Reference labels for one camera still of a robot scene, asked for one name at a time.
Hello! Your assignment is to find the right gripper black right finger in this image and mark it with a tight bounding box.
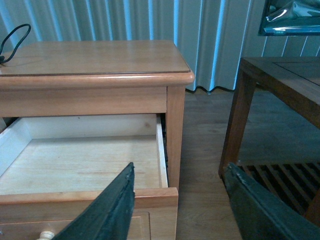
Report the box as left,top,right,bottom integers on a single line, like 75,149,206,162
224,163,320,240

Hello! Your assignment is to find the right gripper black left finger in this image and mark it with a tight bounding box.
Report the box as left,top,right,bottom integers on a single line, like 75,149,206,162
54,162,135,240

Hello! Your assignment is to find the wooden drawer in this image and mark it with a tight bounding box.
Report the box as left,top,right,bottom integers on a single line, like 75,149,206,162
0,114,178,240

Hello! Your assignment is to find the white charger with black cable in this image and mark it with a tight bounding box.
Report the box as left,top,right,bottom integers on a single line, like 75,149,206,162
0,23,32,66

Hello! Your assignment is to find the light wooden nightstand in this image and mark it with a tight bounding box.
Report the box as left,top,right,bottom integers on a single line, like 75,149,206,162
0,40,195,188

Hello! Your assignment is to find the dark wooden side table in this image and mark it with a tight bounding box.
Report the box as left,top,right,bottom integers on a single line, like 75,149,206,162
218,56,320,225

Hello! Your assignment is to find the pale pleated curtain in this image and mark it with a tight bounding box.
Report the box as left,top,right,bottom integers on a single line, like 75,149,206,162
0,0,320,91

